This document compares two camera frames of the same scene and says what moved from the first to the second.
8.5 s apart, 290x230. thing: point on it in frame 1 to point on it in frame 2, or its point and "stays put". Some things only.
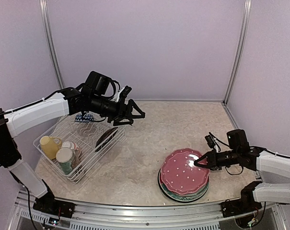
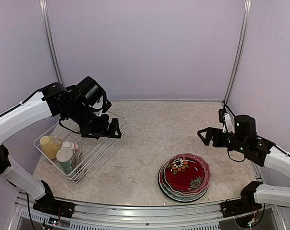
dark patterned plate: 105,134 to 187,174
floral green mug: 64,156 stays put
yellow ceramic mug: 50,146 stays put
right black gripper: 212,161 to 214,132
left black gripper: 120,113 to 101,131
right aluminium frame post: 245,24 stays put
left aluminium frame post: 48,34 stays put
